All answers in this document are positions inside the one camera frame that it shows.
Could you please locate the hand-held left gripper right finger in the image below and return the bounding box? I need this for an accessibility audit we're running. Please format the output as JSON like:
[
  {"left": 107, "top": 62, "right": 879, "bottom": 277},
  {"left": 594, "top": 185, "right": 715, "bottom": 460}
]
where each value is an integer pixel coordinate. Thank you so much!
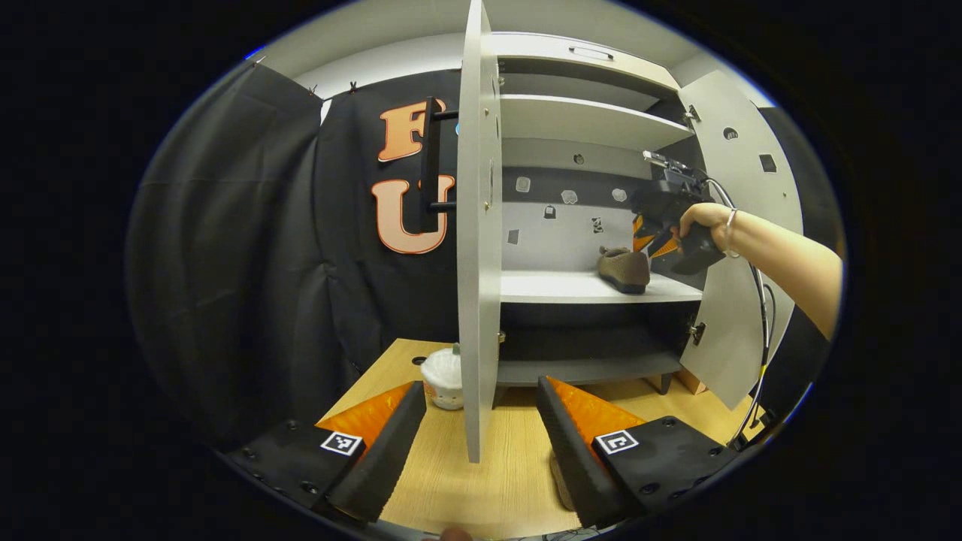
[{"left": 537, "top": 376, "right": 741, "bottom": 530}]

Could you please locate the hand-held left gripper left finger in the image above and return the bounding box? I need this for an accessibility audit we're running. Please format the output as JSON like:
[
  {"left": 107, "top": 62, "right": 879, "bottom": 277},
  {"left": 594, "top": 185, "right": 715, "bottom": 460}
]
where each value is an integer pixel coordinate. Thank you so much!
[{"left": 218, "top": 381, "right": 428, "bottom": 527}]

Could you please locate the brown fuzzy shoe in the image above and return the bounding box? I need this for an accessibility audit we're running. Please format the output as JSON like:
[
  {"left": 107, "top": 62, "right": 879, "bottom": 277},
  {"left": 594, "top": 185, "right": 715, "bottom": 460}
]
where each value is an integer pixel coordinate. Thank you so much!
[
  {"left": 549, "top": 449, "right": 578, "bottom": 513},
  {"left": 597, "top": 246, "right": 652, "bottom": 295}
]

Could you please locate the grey shoe cabinet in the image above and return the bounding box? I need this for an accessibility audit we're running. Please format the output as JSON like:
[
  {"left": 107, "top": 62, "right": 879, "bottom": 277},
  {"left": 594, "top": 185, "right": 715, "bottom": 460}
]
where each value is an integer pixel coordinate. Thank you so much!
[{"left": 492, "top": 56, "right": 707, "bottom": 395}]

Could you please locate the white cabinet door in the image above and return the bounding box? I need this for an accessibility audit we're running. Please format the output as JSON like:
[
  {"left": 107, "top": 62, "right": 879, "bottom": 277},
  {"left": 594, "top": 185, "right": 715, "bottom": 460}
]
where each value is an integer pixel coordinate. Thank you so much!
[
  {"left": 421, "top": 0, "right": 504, "bottom": 464},
  {"left": 676, "top": 70, "right": 805, "bottom": 411}
]

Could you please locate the white lidded cup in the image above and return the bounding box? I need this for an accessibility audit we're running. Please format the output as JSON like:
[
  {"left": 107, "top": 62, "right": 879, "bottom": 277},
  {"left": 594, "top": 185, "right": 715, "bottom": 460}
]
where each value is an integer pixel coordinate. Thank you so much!
[{"left": 419, "top": 343, "right": 465, "bottom": 411}]

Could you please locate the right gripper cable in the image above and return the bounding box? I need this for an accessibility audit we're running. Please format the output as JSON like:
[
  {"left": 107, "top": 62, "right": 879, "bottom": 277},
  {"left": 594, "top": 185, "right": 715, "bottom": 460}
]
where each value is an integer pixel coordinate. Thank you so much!
[{"left": 703, "top": 177, "right": 776, "bottom": 449}]

